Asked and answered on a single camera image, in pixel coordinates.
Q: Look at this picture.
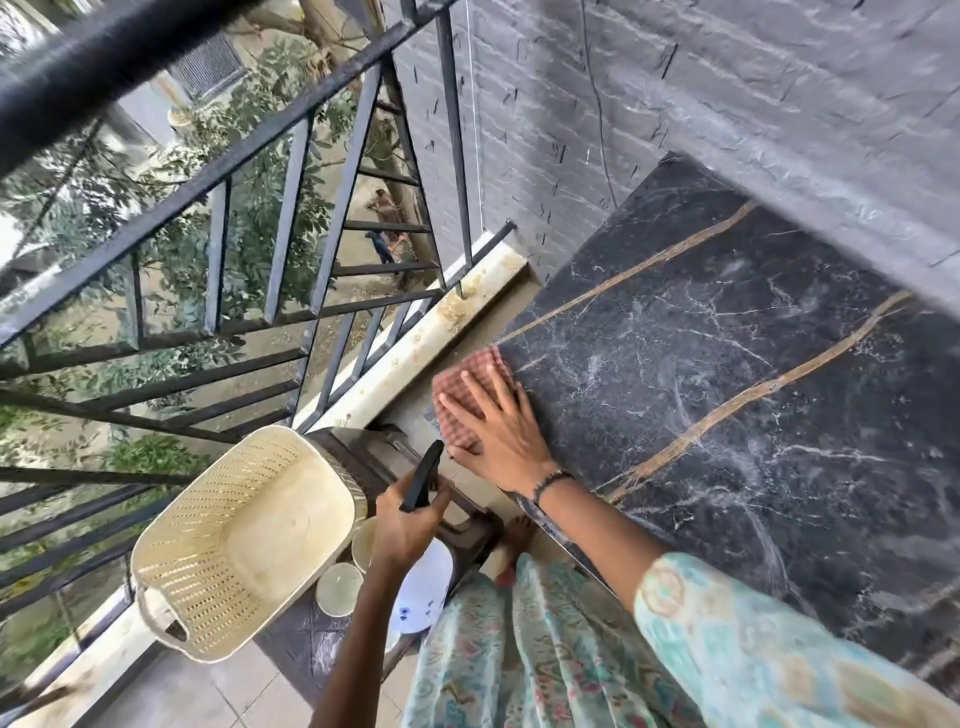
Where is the person's right hand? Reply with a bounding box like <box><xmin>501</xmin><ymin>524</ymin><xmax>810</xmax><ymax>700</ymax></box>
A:
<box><xmin>437</xmin><ymin>363</ymin><xmax>560</xmax><ymax>496</ymax></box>

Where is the person's left hand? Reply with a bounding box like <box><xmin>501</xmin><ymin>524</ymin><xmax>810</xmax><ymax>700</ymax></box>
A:
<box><xmin>371</xmin><ymin>472</ymin><xmax>455</xmax><ymax>575</ymax></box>

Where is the cream floral cup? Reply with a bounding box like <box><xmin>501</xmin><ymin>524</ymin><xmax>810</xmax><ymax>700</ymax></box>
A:
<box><xmin>350</xmin><ymin>515</ymin><xmax>380</xmax><ymax>575</ymax></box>

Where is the white spray bottle black head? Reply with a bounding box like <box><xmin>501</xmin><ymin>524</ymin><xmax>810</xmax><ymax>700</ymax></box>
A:
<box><xmin>388</xmin><ymin>439</ymin><xmax>456</xmax><ymax>654</ymax></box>

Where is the brown checked cloth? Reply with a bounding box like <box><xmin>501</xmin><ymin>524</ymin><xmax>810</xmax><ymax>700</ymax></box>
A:
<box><xmin>431</xmin><ymin>344</ymin><xmax>517</xmax><ymax>455</ymax></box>

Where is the person's right forearm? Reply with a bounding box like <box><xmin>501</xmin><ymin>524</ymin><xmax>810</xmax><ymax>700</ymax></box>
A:
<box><xmin>536</xmin><ymin>476</ymin><xmax>669</xmax><ymax>613</ymax></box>

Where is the person's left forearm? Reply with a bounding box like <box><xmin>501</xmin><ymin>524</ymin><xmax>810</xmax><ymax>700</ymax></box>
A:
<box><xmin>308</xmin><ymin>558</ymin><xmax>410</xmax><ymax>728</ymax></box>

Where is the person's foot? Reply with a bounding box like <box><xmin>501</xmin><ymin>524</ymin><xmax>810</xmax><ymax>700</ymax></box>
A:
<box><xmin>494</xmin><ymin>515</ymin><xmax>538</xmax><ymax>586</ymax></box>

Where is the black marble table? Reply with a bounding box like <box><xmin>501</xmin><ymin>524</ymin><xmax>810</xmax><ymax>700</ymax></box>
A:
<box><xmin>419</xmin><ymin>152</ymin><xmax>960</xmax><ymax>703</ymax></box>

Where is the dark brown plastic stool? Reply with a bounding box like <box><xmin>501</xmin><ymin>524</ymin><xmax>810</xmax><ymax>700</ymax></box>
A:
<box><xmin>254</xmin><ymin>424</ymin><xmax>505</xmax><ymax>706</ymax></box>

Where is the white concrete ledge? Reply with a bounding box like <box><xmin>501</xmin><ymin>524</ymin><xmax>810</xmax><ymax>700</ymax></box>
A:
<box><xmin>0</xmin><ymin>239</ymin><xmax>530</xmax><ymax>728</ymax></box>

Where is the cream plastic basket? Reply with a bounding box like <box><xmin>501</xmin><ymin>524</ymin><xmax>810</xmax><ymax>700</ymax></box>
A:
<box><xmin>129</xmin><ymin>424</ymin><xmax>369</xmax><ymax>665</ymax></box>

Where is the green leafy tree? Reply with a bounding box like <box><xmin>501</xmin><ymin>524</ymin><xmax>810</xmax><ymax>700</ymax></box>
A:
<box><xmin>0</xmin><ymin>29</ymin><xmax>444</xmax><ymax>676</ymax></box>

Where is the grey louvred vent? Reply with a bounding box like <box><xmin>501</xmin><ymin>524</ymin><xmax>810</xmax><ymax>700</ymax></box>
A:
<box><xmin>168</xmin><ymin>31</ymin><xmax>249</xmax><ymax>103</ymax></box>

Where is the black metal railing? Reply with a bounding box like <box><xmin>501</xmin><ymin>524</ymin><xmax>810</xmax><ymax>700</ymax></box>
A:
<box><xmin>0</xmin><ymin>0</ymin><xmax>519</xmax><ymax>721</ymax></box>

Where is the black bead bracelet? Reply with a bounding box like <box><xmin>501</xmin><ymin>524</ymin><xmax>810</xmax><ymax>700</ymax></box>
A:
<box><xmin>530</xmin><ymin>469</ymin><xmax>575</xmax><ymax>508</ymax></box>

